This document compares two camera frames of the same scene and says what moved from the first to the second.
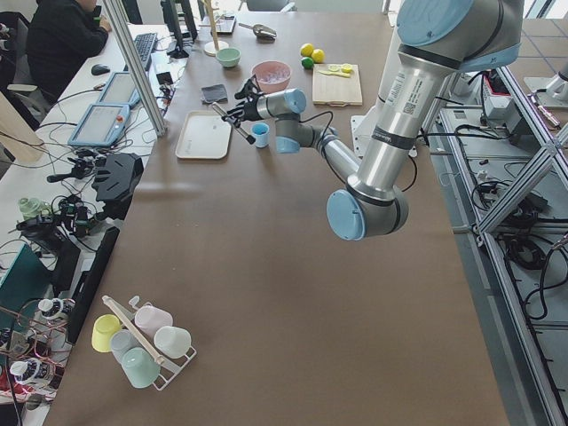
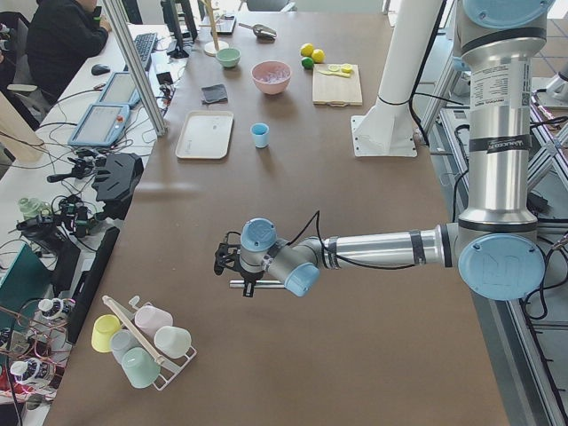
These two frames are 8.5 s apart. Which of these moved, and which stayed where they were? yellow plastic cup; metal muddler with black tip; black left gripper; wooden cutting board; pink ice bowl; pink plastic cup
Moved: metal muddler with black tip; black left gripper
Stayed: yellow plastic cup; pink ice bowl; wooden cutting board; pink plastic cup
